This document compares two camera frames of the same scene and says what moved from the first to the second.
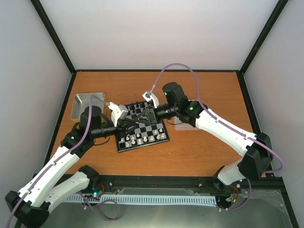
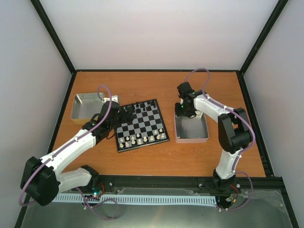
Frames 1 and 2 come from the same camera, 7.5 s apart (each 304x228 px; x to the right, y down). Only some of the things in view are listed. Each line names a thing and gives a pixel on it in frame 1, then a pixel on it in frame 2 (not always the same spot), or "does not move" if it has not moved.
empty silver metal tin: [82, 100] does not move
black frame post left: [53, 34] does not move
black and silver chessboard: [150, 131] does not move
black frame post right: [273, 18] does not move
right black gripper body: [157, 118] → [183, 111]
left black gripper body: [121, 128] → [124, 119]
